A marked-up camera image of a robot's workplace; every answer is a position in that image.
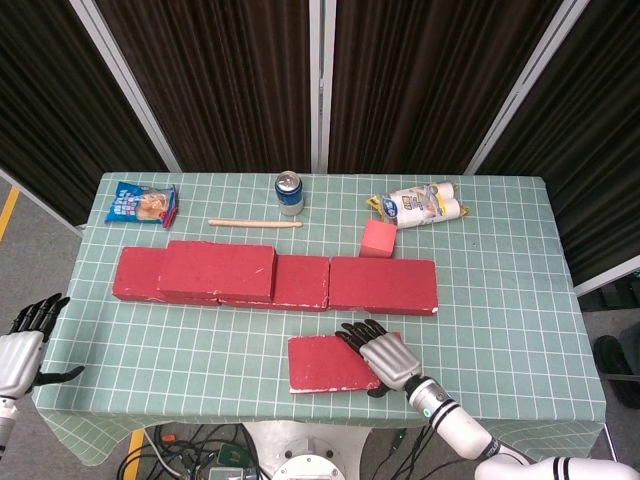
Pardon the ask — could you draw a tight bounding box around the green checked tablecloth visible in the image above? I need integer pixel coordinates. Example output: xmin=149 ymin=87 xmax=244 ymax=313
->
xmin=32 ymin=172 xmax=609 ymax=466

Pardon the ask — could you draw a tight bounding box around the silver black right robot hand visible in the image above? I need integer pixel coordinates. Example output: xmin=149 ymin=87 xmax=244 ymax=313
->
xmin=334 ymin=319 xmax=424 ymax=399

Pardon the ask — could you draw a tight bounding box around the red foam brick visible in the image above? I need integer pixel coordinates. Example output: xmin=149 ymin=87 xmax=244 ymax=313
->
xmin=327 ymin=256 xmax=440 ymax=316
xmin=287 ymin=332 xmax=404 ymax=395
xmin=219 ymin=253 xmax=331 ymax=313
xmin=111 ymin=246 xmax=221 ymax=305
xmin=157 ymin=240 xmax=278 ymax=304

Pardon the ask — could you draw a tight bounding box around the dark pleated screen panel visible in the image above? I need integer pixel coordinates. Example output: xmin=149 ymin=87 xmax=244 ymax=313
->
xmin=327 ymin=0 xmax=566 ymax=175
xmin=477 ymin=0 xmax=640 ymax=286
xmin=0 ymin=0 xmax=169 ymax=226
xmin=94 ymin=0 xmax=321 ymax=174

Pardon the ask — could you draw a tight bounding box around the wooden stick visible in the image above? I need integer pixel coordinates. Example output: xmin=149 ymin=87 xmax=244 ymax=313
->
xmin=207 ymin=218 xmax=305 ymax=229

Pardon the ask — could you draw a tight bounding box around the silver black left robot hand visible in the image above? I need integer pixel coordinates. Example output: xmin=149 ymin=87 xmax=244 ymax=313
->
xmin=0 ymin=293 xmax=86 ymax=401

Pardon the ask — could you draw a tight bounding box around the pink foam cube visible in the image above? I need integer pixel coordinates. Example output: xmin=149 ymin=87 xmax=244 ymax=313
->
xmin=358 ymin=218 xmax=399 ymax=259

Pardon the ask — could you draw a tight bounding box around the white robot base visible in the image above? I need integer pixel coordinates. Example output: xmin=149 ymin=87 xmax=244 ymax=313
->
xmin=272 ymin=419 xmax=351 ymax=480

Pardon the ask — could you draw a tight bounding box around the blue snack bag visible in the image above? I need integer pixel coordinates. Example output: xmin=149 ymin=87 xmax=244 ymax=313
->
xmin=104 ymin=180 xmax=180 ymax=230

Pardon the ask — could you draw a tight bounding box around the white partition frame post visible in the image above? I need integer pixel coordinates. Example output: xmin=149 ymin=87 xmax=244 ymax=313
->
xmin=462 ymin=0 xmax=599 ymax=176
xmin=308 ymin=0 xmax=337 ymax=175
xmin=69 ymin=0 xmax=182 ymax=174

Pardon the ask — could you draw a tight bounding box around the white roll pack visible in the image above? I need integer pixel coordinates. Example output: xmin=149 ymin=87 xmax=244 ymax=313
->
xmin=368 ymin=180 xmax=471 ymax=230

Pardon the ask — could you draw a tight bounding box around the blue soda can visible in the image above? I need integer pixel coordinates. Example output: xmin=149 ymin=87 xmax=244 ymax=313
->
xmin=273 ymin=170 xmax=305 ymax=217

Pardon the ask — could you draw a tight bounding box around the black cable bundle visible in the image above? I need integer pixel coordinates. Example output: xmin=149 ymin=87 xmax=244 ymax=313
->
xmin=117 ymin=424 xmax=261 ymax=480

